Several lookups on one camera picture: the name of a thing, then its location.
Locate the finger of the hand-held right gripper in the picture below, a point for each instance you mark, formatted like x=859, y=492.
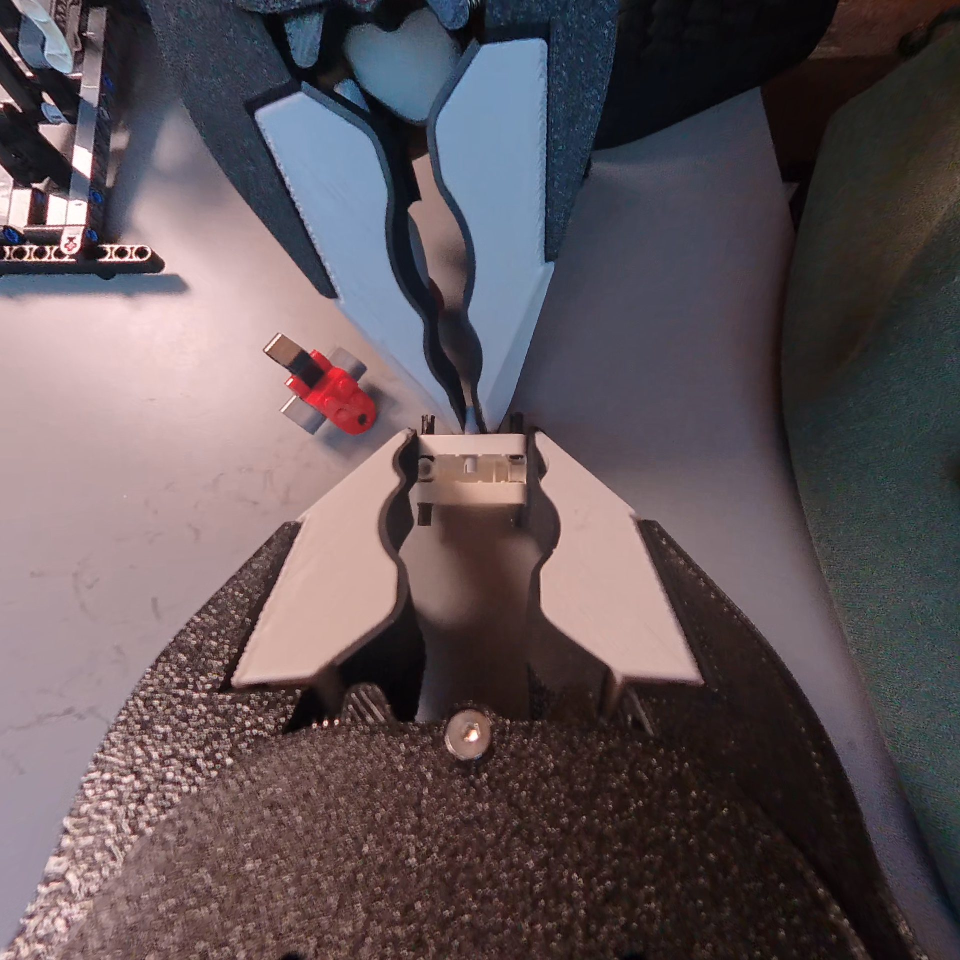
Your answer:
x=338, y=195
x=503, y=180

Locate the black textured pad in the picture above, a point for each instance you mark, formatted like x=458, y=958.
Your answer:
x=705, y=68

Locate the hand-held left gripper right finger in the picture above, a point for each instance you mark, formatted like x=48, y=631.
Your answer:
x=615, y=593

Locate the grey desk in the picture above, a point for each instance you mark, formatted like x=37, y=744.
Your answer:
x=150, y=495

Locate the white toy brick piece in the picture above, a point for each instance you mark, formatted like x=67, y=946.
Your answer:
x=473, y=468

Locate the toy vehicle chassis build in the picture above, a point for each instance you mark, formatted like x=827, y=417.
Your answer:
x=60, y=150

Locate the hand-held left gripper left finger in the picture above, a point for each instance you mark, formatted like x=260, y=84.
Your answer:
x=323, y=585

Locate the red toy brick piece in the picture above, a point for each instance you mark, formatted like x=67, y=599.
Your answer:
x=333, y=393

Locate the green sweatshirt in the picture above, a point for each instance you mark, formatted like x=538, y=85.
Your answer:
x=885, y=420

